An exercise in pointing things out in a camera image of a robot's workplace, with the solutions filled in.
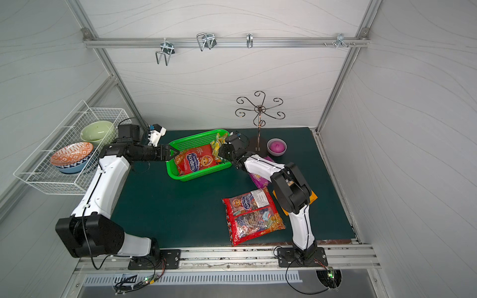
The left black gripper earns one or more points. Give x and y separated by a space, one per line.
164 152

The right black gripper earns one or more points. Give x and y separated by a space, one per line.
227 151

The red cookie bag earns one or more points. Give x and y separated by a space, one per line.
194 160

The green plastic basket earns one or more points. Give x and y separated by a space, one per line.
191 142

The green Fox's candy bag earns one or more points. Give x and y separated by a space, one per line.
216 144

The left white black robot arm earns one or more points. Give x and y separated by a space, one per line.
89 231

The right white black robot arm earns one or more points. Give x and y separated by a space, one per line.
292 191

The black metal mug tree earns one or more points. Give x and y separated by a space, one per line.
261 111

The purple small bowl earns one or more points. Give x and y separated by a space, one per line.
276 147

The purple snack bag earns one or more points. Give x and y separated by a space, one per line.
261 179

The dark green table mat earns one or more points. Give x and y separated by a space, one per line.
191 214

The large red candy bag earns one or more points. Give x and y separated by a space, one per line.
251 215

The light green bowl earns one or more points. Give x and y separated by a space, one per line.
94 133

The yellow orange snack bag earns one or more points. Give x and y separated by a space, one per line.
313 198

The blue bowl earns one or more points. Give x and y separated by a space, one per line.
76 167

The orange patterned bowl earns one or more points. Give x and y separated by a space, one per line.
71 153

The metal double hook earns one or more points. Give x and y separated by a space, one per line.
165 52

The metal loop hook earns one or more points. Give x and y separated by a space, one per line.
206 40

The small metal hook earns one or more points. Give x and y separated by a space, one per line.
249 40

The white perforated vent strip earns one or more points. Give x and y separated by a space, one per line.
197 278

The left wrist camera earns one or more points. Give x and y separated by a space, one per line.
156 132

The white wire wall basket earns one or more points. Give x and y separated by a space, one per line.
38 172

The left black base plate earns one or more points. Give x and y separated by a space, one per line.
164 259

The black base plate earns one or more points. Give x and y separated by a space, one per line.
290 257
164 259

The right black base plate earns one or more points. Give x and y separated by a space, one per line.
290 257

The aluminium wall rail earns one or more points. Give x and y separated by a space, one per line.
222 42

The aluminium front frame rail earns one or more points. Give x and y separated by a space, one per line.
247 258

